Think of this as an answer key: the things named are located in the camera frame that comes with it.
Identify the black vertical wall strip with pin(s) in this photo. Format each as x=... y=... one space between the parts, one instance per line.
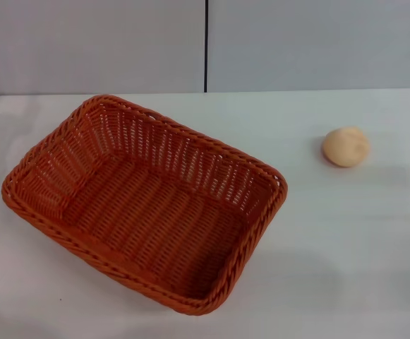
x=206 y=46

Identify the orange woven plastic basket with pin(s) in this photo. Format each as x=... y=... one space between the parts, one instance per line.
x=155 y=226

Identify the pale round steamed bun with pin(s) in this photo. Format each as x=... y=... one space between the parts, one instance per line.
x=345 y=146

